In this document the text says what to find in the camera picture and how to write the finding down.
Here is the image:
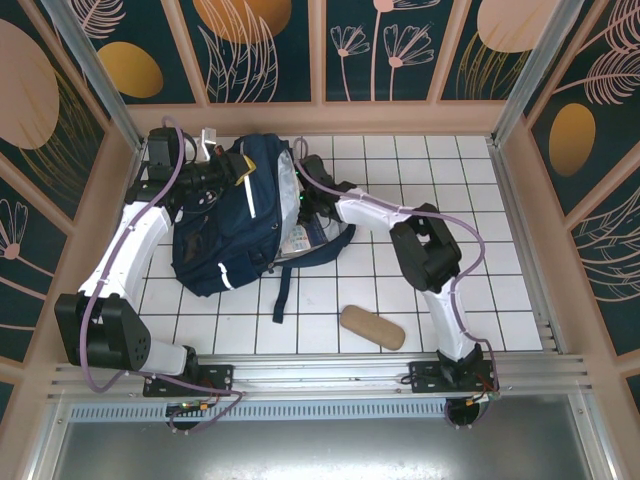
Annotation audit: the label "aluminium corner post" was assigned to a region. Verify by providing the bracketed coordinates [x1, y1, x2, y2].
[39, 0, 147, 154]
[491, 0, 586, 146]

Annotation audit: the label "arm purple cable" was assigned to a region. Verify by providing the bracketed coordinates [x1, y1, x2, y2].
[79, 115, 245, 436]
[292, 137, 501, 431]

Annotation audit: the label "aluminium side rail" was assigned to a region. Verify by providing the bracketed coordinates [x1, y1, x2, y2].
[487, 137, 569, 357]

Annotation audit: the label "small wired circuit board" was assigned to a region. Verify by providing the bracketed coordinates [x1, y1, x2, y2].
[464, 389, 501, 407]
[167, 399, 221, 416]

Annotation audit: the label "brown glasses case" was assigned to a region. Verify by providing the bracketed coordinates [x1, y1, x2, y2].
[340, 302, 405, 349]

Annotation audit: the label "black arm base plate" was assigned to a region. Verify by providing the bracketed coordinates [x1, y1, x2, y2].
[408, 360, 501, 396]
[143, 363, 235, 399]

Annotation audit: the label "aluminium mounting rail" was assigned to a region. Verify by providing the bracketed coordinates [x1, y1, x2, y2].
[47, 353, 596, 404]

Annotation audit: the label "navy blue backpack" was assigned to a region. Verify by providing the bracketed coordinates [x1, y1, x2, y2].
[171, 132, 357, 324]

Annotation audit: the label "slotted grey cable duct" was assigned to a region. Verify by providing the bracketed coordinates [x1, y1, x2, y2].
[67, 403, 451, 424]

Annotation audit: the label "grey metal sheet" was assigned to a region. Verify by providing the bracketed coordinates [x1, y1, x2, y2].
[49, 419, 609, 480]

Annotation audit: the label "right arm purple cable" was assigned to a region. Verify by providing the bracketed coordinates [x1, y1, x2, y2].
[292, 137, 501, 431]

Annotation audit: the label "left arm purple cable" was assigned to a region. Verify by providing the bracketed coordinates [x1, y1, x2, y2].
[79, 115, 245, 436]

